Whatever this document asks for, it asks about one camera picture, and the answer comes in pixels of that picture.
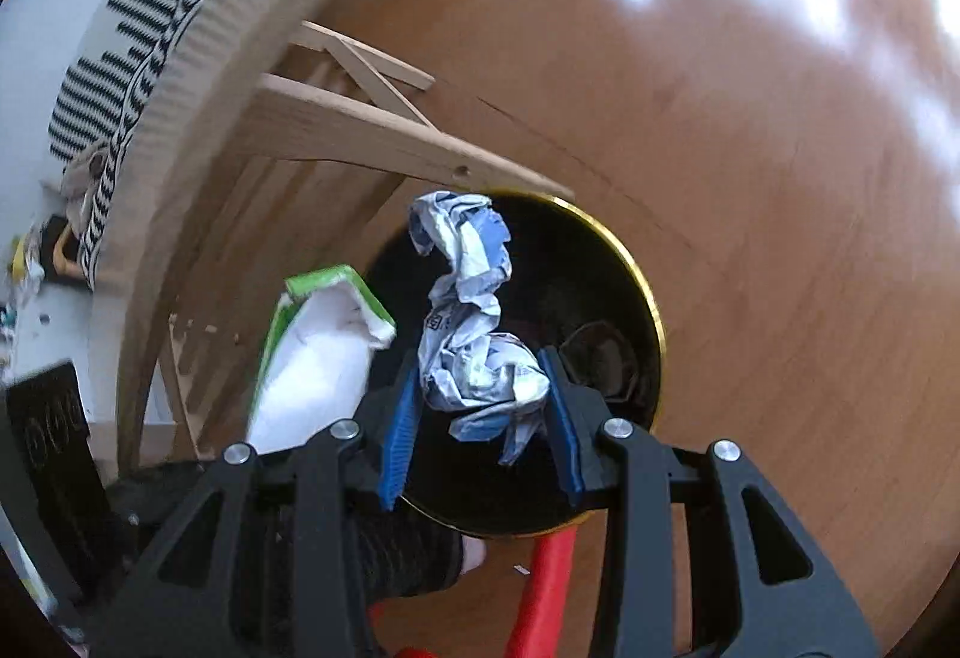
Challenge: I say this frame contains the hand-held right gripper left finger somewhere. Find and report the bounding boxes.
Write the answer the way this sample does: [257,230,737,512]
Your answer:
[90,346,425,658]

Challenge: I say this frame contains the red plastic tube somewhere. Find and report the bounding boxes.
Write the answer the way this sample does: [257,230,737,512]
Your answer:
[373,524,580,658]

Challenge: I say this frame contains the round wooden table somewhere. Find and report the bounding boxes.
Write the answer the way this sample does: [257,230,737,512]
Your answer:
[88,0,577,479]

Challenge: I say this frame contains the black white striped sofa cover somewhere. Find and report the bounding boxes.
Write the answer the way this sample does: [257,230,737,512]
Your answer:
[75,0,331,291]

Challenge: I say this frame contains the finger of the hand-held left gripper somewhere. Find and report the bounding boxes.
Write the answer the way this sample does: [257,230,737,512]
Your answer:
[105,461,226,533]

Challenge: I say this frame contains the black bin with gold rim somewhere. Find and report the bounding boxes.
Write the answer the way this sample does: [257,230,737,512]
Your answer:
[360,187,668,540]

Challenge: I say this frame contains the green white torn packet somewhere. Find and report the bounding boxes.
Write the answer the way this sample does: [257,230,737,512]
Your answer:
[246,264,397,455]

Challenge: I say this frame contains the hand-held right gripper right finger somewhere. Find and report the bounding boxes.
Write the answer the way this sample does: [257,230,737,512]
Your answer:
[536,344,880,658]

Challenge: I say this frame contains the dark bag with tan handle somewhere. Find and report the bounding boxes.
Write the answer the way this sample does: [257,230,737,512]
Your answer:
[40,215,85,285]

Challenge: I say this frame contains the dark hexagonal container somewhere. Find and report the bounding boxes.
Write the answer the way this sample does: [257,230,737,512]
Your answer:
[561,320,640,402]

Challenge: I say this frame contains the yellow green toy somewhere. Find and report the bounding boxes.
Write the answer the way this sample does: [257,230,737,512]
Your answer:
[6,236,43,290]

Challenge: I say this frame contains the brown plush toy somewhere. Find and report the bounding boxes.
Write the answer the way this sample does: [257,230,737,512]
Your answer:
[60,146,111,203]

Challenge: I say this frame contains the white blue wrapper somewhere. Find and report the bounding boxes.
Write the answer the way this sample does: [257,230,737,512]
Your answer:
[407,190,552,467]

